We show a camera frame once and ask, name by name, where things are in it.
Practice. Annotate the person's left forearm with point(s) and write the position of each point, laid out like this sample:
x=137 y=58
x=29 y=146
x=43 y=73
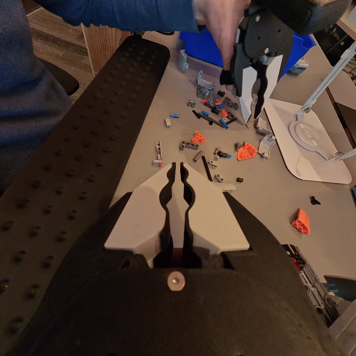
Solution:
x=125 y=11

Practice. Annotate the white book stand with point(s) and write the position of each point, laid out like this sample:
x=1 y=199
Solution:
x=306 y=144

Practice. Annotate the small black clip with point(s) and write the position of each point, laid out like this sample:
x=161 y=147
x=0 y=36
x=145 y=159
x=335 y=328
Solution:
x=315 y=200

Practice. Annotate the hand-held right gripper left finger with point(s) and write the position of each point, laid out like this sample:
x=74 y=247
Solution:
x=136 y=222

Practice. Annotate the long black axle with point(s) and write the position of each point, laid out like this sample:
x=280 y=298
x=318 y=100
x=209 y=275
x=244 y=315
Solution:
x=207 y=168

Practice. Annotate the light grey wing panel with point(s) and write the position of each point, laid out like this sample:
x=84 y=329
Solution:
x=229 y=187

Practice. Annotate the small assembly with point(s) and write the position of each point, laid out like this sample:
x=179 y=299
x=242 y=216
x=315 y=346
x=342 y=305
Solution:
x=158 y=146

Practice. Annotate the wooden pillar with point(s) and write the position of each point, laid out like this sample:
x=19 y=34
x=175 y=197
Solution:
x=105 y=47

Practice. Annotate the short grey axle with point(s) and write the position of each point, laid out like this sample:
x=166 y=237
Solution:
x=210 y=98

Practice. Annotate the pile of small technic pieces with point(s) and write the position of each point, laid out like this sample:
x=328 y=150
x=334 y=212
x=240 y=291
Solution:
x=210 y=119

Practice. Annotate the person's left hand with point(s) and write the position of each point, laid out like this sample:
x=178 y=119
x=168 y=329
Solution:
x=219 y=25

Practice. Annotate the dark grey angled connector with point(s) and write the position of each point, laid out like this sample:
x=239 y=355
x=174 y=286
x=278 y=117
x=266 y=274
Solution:
x=238 y=146

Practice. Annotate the orange curved panel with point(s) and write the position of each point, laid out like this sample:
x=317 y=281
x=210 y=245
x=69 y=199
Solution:
x=300 y=221

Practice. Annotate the dark grey double connector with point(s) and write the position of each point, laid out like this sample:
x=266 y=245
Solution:
x=191 y=104

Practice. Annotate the orange flat panel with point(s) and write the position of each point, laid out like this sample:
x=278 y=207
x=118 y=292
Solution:
x=247 y=152

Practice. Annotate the light grey two-hole connector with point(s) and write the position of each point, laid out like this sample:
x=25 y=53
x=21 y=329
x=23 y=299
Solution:
x=219 y=178

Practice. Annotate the light grey boxy panel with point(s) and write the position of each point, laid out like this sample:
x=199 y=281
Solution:
x=262 y=126

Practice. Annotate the dark grey L-shaped beam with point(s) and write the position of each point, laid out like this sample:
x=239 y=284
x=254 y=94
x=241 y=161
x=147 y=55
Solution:
x=189 y=146

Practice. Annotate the short dark grey angled beam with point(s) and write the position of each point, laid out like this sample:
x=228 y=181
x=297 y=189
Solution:
x=201 y=93

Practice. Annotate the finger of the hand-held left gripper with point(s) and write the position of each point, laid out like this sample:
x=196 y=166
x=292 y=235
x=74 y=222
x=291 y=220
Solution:
x=246 y=91
x=272 y=75

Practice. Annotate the light grey curved panel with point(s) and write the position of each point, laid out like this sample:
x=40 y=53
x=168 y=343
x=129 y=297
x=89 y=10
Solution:
x=266 y=146
x=205 y=82

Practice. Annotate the dark grey tube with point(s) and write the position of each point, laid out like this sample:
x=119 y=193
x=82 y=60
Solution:
x=198 y=156

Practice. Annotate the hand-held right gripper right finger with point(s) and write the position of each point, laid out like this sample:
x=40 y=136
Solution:
x=217 y=222

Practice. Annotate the dark grey double cross block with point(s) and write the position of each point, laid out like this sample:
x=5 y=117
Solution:
x=230 y=102

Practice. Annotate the blue storage bin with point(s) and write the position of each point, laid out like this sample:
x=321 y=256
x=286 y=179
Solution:
x=200 y=47

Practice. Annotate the black dimpled pad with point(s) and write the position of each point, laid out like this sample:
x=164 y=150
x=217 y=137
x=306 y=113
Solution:
x=83 y=139

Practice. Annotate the black chair armrest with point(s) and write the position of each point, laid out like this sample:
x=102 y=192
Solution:
x=59 y=79

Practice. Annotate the black connector with blue pin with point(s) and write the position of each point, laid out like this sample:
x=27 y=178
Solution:
x=224 y=155

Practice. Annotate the grey angled pin connector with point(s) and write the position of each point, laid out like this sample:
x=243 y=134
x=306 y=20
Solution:
x=217 y=151

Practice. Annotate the orange connector cluster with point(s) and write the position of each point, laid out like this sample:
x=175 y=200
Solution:
x=199 y=137

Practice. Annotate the grey toy hub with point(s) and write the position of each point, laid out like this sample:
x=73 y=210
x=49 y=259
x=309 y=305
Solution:
x=299 y=65

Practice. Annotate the light grey cross-hole beam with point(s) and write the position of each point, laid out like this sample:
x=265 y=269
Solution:
x=156 y=161

